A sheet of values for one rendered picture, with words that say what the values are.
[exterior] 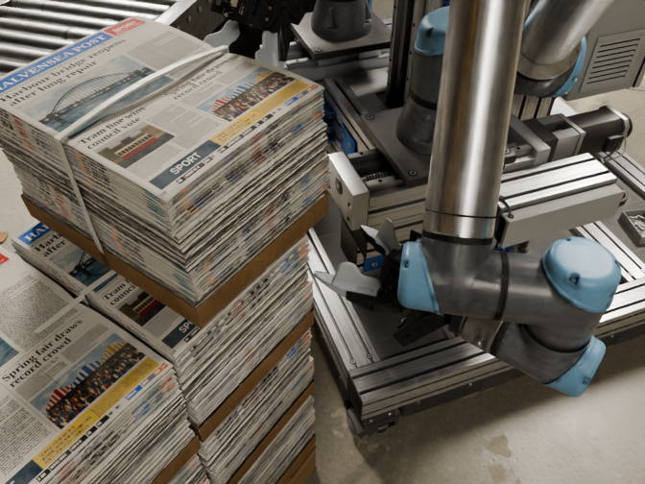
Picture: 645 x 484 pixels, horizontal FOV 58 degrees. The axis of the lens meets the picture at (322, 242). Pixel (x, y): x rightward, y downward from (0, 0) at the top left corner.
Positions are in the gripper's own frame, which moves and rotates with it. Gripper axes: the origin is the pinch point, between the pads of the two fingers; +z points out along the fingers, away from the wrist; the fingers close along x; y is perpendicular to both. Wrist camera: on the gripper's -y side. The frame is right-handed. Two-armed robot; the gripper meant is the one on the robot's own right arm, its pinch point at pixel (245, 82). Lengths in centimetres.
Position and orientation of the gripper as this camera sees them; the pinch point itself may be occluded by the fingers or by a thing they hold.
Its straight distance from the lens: 94.8
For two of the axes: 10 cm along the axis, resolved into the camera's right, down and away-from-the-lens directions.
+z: -2.9, 9.0, 3.2
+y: -5.1, 1.4, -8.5
